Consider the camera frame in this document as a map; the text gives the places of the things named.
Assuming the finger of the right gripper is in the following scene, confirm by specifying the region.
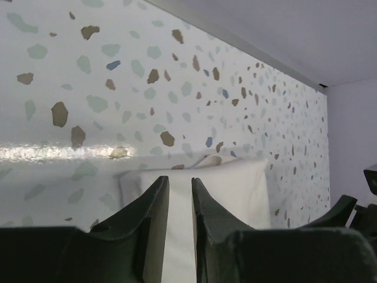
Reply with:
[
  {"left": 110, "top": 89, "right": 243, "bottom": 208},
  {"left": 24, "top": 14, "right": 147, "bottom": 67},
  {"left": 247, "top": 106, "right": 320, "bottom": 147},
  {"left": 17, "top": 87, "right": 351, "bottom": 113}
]
[{"left": 303, "top": 195, "right": 358, "bottom": 228}]

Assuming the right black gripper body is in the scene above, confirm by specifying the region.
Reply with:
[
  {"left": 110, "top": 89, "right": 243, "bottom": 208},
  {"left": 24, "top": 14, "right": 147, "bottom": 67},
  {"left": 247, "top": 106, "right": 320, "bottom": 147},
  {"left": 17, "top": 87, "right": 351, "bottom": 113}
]
[{"left": 352, "top": 169, "right": 376, "bottom": 233}]

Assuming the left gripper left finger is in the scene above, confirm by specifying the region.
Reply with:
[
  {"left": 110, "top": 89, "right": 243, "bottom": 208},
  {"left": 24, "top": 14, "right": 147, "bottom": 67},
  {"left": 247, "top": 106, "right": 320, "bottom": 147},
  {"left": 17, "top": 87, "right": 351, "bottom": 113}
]
[{"left": 88, "top": 176, "right": 170, "bottom": 282}]

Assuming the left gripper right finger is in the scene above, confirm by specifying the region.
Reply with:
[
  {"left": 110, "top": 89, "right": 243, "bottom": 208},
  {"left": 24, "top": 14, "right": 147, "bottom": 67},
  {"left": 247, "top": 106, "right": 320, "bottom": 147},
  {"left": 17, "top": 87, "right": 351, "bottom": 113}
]
[{"left": 191, "top": 178, "right": 259, "bottom": 282}]

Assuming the white printed t shirt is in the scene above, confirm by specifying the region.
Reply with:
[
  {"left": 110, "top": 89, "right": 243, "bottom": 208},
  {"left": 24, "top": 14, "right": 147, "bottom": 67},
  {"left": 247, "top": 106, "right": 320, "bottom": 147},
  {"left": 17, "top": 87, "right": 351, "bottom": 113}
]
[{"left": 120, "top": 154, "right": 272, "bottom": 282}]

